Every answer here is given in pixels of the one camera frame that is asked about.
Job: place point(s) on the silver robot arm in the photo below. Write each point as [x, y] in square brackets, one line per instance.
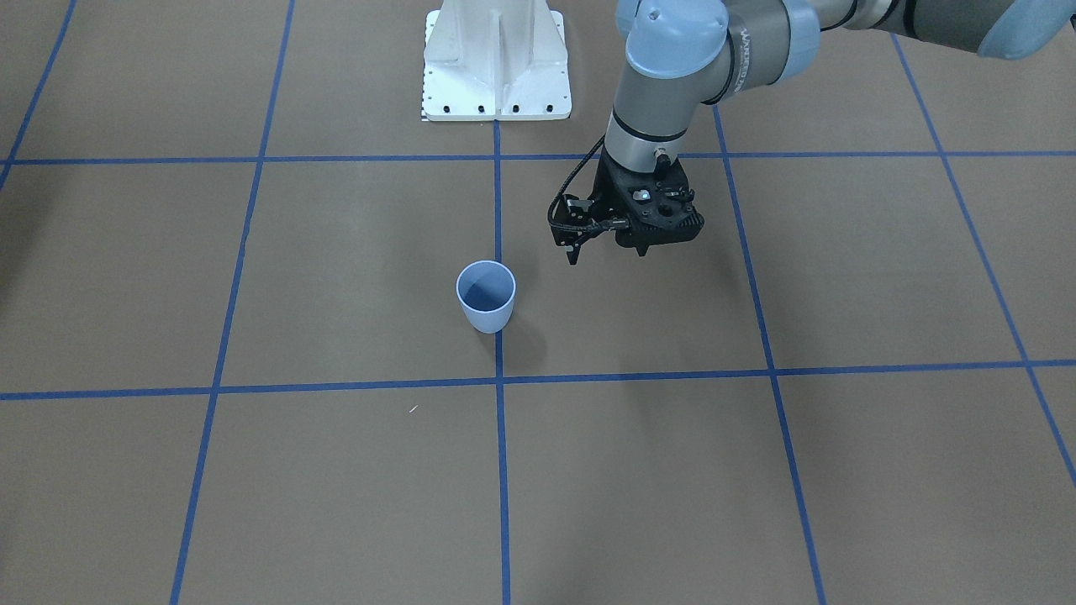
[683, 54]

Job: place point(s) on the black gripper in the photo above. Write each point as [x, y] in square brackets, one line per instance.
[607, 195]

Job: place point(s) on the white pedestal column base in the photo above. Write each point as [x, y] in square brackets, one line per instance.
[495, 60]

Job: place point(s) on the blue plastic cup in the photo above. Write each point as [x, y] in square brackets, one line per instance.
[486, 291]

